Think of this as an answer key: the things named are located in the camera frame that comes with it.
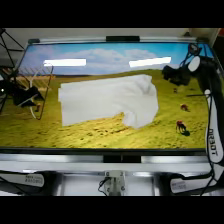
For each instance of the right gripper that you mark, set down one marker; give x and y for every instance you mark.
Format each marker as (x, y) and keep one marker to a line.
(176, 75)

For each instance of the white T-shirt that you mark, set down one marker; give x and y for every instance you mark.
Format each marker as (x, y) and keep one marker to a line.
(110, 98)

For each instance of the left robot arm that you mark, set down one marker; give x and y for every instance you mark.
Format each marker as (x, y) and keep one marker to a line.
(23, 95)

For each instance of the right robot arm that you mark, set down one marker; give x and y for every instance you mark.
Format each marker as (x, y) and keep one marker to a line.
(215, 133)

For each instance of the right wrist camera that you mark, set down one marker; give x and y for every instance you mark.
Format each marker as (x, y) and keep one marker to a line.
(194, 50)

